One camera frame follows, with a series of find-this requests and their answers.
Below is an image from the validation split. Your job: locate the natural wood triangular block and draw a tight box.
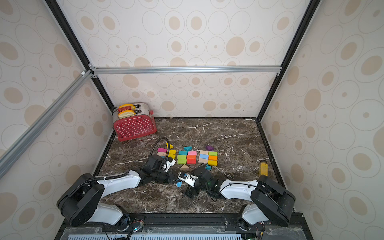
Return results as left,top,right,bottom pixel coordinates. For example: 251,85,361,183
180,165,190,171

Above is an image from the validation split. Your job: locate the orange rectangular block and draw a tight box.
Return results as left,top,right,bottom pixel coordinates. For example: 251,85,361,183
209,155,218,161

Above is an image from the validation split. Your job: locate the magenta rectangular block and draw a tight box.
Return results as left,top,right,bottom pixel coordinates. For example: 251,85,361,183
158,148,168,153

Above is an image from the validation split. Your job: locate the light blue rectangular block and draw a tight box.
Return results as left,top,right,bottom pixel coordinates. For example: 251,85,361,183
199,154,209,160

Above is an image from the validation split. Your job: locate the red rectangular block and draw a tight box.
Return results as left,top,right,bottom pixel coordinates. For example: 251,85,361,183
187,159,197,165

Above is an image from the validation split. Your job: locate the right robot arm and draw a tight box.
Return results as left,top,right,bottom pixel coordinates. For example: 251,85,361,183
178,166,296,227

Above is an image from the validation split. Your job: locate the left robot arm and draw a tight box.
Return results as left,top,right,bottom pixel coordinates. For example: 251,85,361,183
57,170,181,231

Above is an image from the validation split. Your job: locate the red polka dot toy toaster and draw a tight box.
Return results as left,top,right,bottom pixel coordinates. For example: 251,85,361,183
113,103,157,142

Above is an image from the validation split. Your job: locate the yellow toy bottle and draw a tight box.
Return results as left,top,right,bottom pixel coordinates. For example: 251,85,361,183
259,160,268,177

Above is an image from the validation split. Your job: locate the toy bread slice front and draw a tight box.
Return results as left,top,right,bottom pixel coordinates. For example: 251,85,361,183
118,110,136,119

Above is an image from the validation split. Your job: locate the toy bread slice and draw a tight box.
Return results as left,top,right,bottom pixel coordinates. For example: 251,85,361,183
118,104,141,113
118,110,136,119

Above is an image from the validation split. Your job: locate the toy bread slice rear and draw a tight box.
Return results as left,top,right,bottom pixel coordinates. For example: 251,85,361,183
118,104,141,113

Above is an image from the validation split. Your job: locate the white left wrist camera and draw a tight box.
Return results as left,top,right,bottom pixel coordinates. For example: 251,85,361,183
143,154,177,175

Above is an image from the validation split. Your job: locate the black corrugated cable hose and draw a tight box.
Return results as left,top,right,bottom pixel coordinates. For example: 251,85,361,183
149,137,171,163

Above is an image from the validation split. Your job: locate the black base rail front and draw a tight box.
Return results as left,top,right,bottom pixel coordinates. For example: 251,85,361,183
55,213,313,240

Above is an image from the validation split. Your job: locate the silver aluminium rail back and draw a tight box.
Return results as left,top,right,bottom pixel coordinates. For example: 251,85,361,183
92,66,282,75

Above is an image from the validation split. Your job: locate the silver aluminium rail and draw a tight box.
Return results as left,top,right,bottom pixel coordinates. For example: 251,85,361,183
1,70,93,177
92,66,282,75

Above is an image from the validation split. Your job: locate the silver aluminium rail left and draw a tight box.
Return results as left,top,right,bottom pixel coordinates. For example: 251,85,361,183
1,70,93,177

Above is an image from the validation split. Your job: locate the black corner frame post left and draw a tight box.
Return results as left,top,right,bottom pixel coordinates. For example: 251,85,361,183
44,0,116,145

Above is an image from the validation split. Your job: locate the black corner frame post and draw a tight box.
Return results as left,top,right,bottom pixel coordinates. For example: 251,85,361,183
44,0,116,145
257,0,321,123

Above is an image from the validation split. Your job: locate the black corner frame post right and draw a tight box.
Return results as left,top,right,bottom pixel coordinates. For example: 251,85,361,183
257,0,321,123

